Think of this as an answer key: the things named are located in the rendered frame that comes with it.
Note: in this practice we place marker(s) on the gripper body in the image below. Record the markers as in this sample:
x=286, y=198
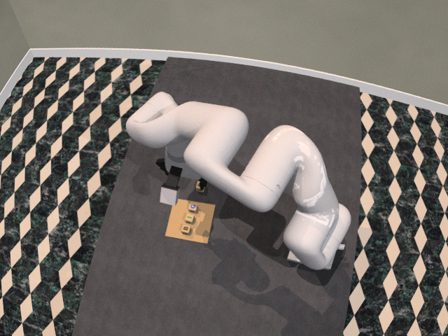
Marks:
x=186, y=172

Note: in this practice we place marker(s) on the orange flat mat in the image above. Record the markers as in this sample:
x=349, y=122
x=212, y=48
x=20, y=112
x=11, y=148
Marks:
x=201, y=227

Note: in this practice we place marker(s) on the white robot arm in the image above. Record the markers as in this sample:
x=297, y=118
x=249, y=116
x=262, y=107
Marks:
x=318, y=226

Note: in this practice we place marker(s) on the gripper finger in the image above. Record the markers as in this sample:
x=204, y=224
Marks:
x=161, y=164
x=202, y=183

